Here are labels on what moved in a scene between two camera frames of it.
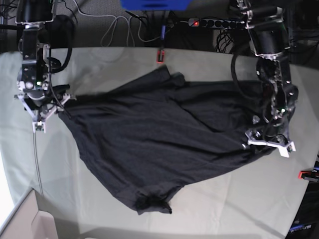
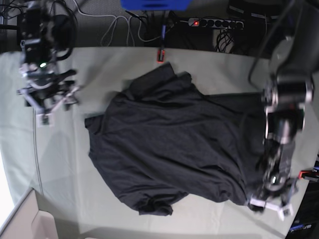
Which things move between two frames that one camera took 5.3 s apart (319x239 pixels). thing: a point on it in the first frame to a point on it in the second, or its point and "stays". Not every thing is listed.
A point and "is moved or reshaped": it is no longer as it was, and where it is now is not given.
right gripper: x=276 y=120 to x=274 y=173
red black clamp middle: x=160 y=56 stays
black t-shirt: x=149 y=135 is moved or reshaped
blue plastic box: x=156 y=5 stays
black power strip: x=217 y=23 stays
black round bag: x=61 y=32 stays
